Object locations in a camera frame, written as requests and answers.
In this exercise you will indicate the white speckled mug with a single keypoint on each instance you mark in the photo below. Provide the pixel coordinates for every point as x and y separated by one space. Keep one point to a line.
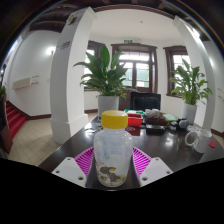
201 141

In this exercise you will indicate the white wall radiator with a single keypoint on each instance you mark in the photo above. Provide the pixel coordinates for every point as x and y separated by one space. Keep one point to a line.
25 82
220 93

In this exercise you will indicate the leafy plant in white pot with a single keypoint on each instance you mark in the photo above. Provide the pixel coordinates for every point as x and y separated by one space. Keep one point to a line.
106 75
190 86

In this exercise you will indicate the grey headphones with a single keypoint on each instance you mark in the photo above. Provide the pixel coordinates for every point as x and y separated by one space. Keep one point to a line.
181 123

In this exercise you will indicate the dark-framed window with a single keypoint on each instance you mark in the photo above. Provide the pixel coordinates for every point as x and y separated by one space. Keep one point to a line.
176 60
91 50

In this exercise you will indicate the flat black case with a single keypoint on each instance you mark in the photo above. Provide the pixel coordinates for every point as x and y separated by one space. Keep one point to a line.
155 129

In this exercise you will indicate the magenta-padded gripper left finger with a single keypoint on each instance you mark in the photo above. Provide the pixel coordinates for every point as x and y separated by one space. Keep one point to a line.
68 169

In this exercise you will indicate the flat round red coaster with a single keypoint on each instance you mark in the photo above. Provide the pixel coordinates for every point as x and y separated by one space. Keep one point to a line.
212 144

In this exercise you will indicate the colourful printed plastic sheet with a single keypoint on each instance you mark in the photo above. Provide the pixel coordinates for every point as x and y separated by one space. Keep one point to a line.
95 125

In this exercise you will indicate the green notebook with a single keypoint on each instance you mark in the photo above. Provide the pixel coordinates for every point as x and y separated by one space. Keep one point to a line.
170 117

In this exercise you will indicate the clear yellow-capped plastic bottle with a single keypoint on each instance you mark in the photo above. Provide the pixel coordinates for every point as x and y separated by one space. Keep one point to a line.
112 150

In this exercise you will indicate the small printed column sign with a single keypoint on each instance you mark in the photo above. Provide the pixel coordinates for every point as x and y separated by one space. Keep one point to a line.
64 45

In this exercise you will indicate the black chair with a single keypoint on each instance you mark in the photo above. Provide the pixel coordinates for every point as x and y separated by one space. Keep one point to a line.
145 101

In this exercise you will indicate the glowing wall lamp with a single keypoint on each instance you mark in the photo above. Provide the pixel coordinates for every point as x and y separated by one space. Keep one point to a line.
50 50

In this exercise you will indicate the green exit sign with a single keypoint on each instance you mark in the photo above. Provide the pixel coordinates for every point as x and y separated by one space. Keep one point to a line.
127 41

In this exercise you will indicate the red carpeted stairs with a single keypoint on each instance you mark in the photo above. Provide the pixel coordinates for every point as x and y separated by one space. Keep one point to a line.
15 118

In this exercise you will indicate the red box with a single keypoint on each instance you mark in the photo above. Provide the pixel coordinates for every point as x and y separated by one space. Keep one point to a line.
135 120

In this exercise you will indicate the small green plant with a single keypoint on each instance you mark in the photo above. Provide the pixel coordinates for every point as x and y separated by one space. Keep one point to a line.
2 90

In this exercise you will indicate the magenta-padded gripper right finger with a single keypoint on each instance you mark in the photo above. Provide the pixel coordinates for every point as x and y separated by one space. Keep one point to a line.
155 168

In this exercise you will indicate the dark wooden glazed double door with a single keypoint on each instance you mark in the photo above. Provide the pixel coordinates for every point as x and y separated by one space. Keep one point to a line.
140 70

